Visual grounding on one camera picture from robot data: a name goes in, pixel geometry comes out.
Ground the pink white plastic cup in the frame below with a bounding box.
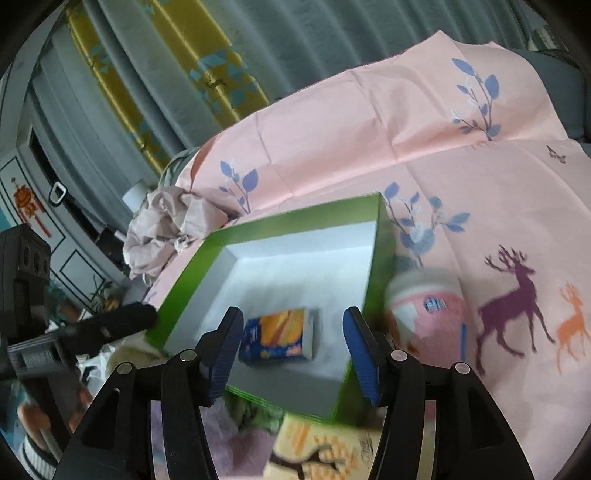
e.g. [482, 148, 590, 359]
[385, 268, 468, 368]

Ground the green white cardboard box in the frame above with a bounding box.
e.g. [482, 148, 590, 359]
[145, 193, 394, 425]

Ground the cream orange patterned cloth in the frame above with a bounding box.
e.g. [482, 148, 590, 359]
[263, 414, 381, 480]

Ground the crumpled beige pink cloth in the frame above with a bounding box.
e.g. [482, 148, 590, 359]
[123, 186, 229, 282]

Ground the pink deer print tablecloth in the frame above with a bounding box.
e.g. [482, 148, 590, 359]
[150, 32, 590, 479]

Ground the grey curtain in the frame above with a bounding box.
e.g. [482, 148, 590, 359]
[18, 0, 546, 222]

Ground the yellow patterned curtain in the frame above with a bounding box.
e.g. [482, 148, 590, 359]
[65, 1, 269, 173]

